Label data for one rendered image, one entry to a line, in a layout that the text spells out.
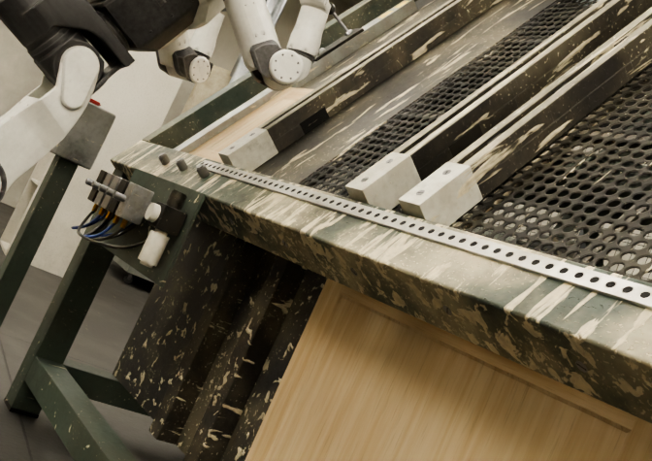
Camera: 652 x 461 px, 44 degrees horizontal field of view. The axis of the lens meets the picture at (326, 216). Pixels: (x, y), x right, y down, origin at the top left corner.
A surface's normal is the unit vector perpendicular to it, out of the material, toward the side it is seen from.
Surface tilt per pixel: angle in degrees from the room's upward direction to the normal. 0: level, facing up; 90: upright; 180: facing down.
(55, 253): 90
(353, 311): 90
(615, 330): 57
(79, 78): 90
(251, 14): 90
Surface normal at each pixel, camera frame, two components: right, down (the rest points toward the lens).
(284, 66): 0.23, 0.04
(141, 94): 0.43, 0.12
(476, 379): -0.75, -0.38
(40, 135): 0.16, 0.40
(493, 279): -0.40, -0.81
